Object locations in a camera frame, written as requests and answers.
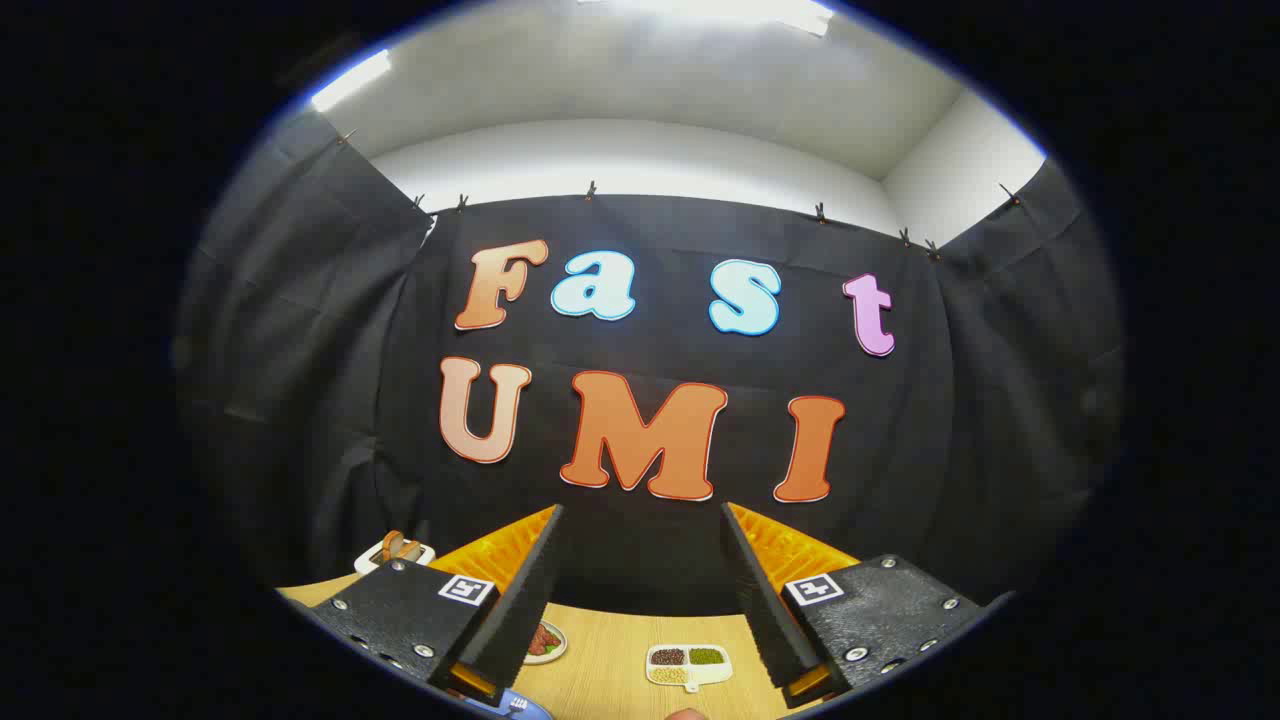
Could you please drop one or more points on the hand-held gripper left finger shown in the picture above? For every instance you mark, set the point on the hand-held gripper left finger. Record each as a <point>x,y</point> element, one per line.
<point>520,610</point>

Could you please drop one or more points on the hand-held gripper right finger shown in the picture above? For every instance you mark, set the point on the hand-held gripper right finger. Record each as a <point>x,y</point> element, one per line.
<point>770,610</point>

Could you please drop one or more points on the brown steak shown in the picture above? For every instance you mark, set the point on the brown steak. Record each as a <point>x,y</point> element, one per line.
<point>545,640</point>

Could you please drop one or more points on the white oval food plate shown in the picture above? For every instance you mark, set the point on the white oval food plate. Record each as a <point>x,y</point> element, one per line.
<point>561,650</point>

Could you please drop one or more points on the heap of green beans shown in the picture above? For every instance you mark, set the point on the heap of green beans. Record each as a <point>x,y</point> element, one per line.
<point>706,656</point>

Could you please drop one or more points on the white divided dish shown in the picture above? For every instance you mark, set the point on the white divided dish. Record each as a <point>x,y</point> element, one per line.
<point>715,672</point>

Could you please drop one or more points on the blue round plate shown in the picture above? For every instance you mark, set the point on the blue round plate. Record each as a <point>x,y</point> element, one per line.
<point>495,708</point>

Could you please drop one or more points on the heap of red beans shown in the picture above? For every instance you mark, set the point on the heap of red beans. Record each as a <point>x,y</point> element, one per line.
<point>668,657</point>

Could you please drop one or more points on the heap of yellow soybeans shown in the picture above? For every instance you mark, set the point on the heap of yellow soybeans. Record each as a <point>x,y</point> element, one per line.
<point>670,675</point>

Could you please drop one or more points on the white toaster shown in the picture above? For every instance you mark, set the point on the white toaster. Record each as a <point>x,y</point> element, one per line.
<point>372,562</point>

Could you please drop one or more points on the row of small black clips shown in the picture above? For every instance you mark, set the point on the row of small black clips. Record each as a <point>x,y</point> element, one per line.
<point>591,189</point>

